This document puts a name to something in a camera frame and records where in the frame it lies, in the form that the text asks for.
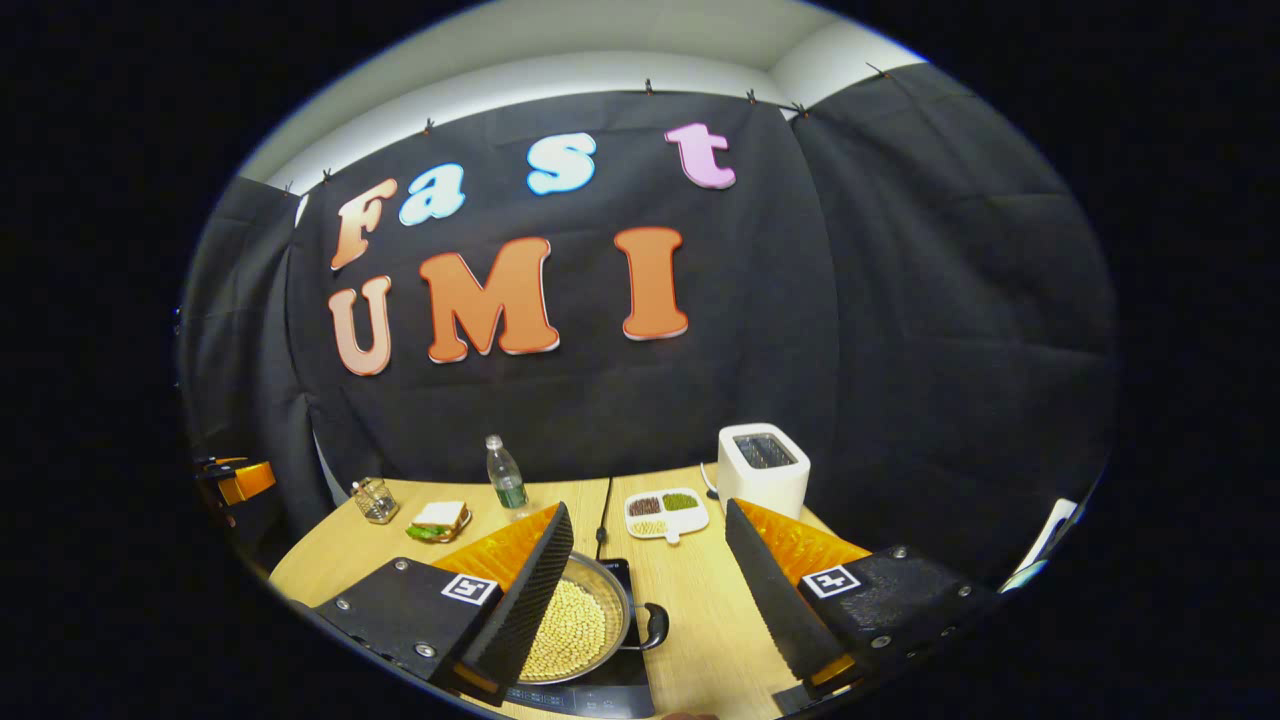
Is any metal wire utensil holder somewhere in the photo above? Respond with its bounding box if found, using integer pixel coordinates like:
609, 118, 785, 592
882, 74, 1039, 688
350, 476, 399, 525

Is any pile of soybeans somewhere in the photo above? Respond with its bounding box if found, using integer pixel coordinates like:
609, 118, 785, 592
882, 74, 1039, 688
522, 578, 608, 681

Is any steel pot with black handles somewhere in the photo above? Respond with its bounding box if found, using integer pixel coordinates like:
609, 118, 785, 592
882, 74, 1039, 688
518, 550, 671, 687

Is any white divided dish of beans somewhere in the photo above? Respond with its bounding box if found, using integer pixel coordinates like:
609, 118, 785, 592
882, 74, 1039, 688
624, 487, 711, 546

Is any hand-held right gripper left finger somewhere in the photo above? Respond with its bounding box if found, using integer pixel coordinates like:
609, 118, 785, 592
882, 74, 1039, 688
312, 503, 578, 707

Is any black induction cooktop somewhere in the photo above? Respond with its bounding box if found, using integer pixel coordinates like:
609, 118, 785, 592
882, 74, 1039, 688
500, 557, 656, 719

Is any clear plastic water bottle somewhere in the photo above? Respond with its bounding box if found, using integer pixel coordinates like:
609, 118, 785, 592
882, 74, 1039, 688
485, 434, 530, 511

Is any sandwich with lettuce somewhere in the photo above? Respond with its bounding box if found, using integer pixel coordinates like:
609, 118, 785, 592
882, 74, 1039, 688
406, 501, 471, 541

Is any white object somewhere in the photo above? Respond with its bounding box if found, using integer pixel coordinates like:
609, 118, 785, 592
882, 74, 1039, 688
1000, 498, 1081, 591

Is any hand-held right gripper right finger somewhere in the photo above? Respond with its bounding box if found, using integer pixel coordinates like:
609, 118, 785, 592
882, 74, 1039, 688
724, 499, 1001, 701

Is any white toaster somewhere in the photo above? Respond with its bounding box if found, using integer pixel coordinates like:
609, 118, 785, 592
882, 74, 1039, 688
716, 423, 812, 521

